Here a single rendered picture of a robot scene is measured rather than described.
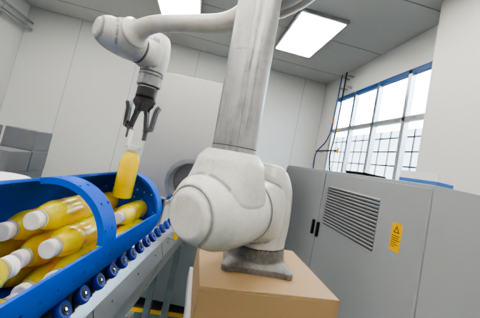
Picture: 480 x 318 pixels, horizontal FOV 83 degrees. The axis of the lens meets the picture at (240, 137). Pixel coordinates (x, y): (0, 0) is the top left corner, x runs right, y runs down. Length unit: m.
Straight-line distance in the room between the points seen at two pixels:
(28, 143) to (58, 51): 2.48
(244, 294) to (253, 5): 0.62
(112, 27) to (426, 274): 1.64
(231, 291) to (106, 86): 5.51
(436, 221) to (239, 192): 1.23
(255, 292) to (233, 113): 0.39
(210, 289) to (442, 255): 1.26
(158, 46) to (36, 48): 5.59
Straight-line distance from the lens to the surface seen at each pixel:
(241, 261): 0.75
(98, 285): 0.91
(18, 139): 4.54
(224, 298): 0.67
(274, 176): 0.71
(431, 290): 1.69
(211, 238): 0.52
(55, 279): 0.63
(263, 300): 0.68
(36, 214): 0.74
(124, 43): 0.99
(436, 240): 1.65
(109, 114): 5.84
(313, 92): 6.17
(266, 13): 0.65
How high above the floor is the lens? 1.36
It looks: 5 degrees up
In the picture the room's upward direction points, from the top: 12 degrees clockwise
